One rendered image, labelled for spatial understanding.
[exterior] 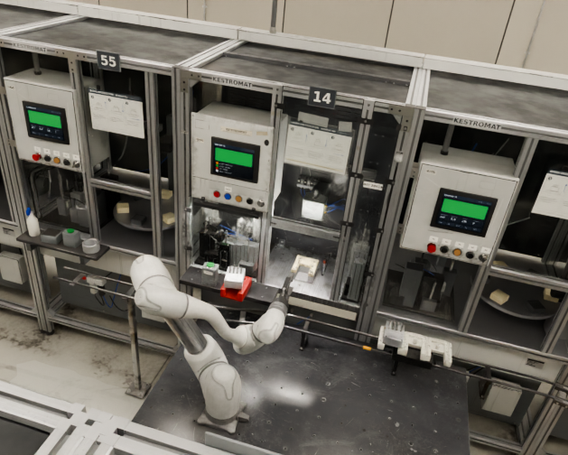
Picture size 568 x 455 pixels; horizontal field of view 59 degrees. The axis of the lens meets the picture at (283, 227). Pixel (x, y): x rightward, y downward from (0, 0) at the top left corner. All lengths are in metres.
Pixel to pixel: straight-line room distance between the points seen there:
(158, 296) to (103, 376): 1.81
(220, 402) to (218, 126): 1.27
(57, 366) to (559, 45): 5.29
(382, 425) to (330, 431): 0.26
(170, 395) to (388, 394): 1.08
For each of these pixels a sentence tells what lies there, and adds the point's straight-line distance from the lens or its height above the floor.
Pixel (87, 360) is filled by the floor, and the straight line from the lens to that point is 3.78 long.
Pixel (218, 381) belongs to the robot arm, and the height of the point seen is 0.94.
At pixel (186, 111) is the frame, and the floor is 1.83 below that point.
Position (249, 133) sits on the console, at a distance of 2.45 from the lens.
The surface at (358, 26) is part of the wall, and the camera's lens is 5.88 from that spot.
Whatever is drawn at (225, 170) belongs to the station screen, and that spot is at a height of 1.58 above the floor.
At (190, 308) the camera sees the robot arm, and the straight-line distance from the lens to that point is 1.98.
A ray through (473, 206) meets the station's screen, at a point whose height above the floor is 1.65.
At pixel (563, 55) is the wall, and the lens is 6.00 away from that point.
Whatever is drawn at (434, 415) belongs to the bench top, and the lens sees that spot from 2.72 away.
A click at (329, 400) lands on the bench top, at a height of 0.68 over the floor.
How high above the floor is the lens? 2.66
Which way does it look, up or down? 31 degrees down
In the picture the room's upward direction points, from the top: 6 degrees clockwise
